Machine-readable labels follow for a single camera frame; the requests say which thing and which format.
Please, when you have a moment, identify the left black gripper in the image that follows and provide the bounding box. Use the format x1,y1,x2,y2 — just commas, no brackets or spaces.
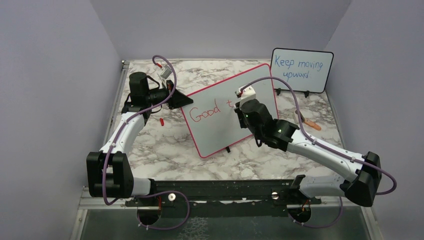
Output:
146,80,194,110

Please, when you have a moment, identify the red framed whiteboard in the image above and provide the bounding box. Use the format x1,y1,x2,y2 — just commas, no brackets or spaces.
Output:
181,63,271,158

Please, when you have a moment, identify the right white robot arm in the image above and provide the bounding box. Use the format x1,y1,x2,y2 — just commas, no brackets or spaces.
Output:
234,99,382,207

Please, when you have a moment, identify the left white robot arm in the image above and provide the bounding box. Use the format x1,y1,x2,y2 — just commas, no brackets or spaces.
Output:
86,69,194,206

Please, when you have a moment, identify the black framed whiteboard with writing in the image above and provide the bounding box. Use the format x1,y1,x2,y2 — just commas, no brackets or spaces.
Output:
270,47,334,94

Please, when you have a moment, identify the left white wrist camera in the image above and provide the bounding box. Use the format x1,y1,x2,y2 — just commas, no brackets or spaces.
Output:
158,65,173,82

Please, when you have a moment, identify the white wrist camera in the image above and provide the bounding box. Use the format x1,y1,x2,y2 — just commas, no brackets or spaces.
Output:
235,86,256,107
158,65,173,82

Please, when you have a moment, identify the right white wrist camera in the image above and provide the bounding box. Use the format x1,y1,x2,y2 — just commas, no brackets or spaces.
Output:
235,86,256,107

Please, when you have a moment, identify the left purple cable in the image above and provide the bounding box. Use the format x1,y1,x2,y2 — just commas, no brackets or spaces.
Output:
101,54,191,232

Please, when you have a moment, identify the purple cable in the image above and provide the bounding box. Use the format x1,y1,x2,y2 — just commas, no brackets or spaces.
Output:
235,76,398,229
101,54,191,232

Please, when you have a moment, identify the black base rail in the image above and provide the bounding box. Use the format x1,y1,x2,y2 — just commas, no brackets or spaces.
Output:
125,179,340,218

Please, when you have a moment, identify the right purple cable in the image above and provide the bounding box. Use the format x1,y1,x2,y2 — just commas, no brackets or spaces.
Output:
235,76,398,229

